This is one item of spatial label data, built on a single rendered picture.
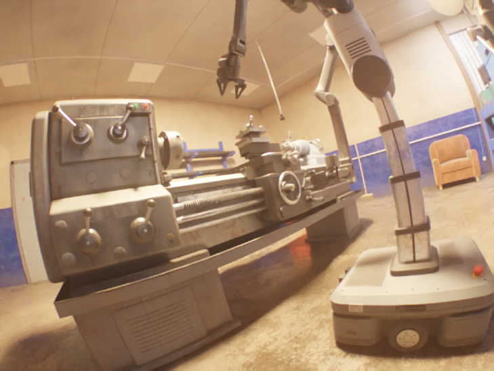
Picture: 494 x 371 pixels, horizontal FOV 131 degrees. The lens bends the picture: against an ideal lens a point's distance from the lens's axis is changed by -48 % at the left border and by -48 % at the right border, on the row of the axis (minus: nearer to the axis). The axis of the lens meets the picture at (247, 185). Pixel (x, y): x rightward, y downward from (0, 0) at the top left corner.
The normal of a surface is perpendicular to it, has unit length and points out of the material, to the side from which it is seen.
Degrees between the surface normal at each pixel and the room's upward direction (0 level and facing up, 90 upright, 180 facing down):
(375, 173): 90
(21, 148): 90
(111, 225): 90
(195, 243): 90
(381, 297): 45
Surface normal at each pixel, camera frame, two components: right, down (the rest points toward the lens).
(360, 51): -0.64, 0.28
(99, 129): 0.64, -0.19
